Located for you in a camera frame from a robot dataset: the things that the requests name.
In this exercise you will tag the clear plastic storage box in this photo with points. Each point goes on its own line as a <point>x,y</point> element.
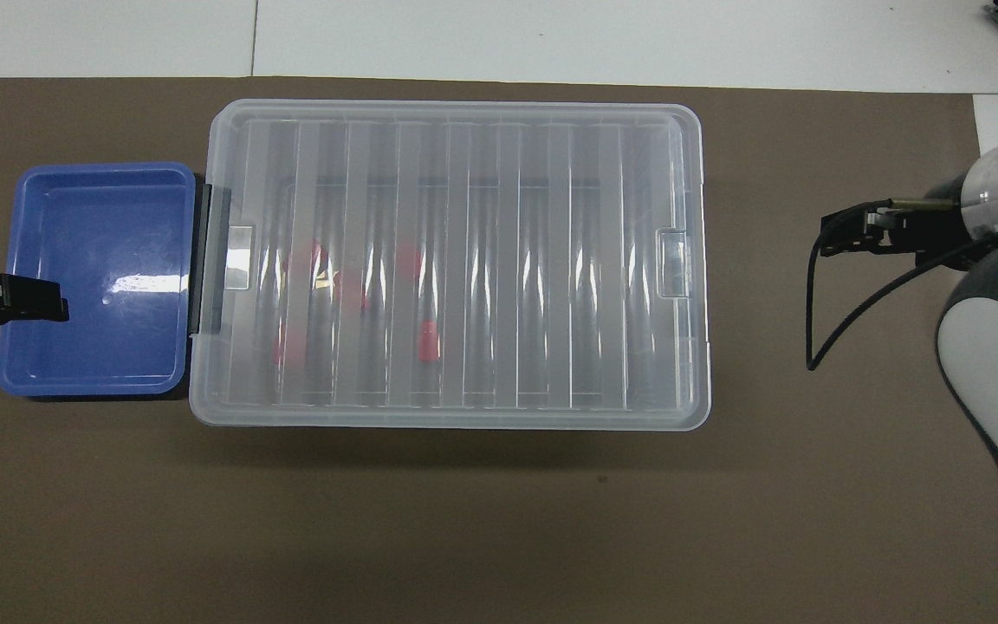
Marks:
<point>551,286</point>

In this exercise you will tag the brown paper table mat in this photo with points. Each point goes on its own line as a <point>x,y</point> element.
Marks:
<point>464,520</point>

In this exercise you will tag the blue plastic tray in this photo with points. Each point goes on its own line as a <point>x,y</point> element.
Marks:
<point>92,329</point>

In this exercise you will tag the clear ribbed plastic box lid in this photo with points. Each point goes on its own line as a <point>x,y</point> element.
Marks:
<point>499,147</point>

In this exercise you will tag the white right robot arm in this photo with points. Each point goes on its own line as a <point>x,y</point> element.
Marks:
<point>993,364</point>

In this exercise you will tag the red plastic block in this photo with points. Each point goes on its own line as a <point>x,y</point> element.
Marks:
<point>412,260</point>
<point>313,260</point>
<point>350,293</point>
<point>428,341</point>
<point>288,348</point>

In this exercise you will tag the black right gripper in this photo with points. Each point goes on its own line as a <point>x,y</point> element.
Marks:
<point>941,234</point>

